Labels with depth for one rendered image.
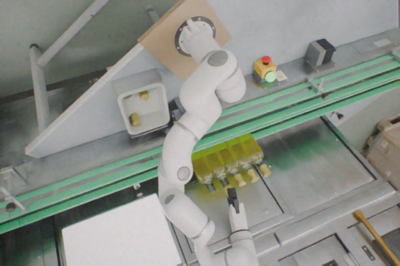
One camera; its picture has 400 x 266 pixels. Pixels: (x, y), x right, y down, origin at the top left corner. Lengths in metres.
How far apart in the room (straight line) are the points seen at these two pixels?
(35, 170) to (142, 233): 0.49
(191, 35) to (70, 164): 0.69
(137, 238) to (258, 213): 0.49
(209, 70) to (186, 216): 0.41
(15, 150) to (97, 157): 0.59
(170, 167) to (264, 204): 0.62
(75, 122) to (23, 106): 0.74
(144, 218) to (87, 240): 0.24
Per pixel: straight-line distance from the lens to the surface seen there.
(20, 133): 1.85
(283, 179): 1.47
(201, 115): 0.86
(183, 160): 0.85
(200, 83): 0.83
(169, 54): 1.14
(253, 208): 1.34
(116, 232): 1.34
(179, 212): 0.90
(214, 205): 1.34
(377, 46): 1.75
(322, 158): 1.58
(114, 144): 1.33
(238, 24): 1.23
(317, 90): 1.40
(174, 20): 1.08
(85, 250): 1.35
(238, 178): 1.24
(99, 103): 1.24
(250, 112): 1.29
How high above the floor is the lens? 1.66
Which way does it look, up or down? 35 degrees down
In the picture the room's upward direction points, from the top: 152 degrees clockwise
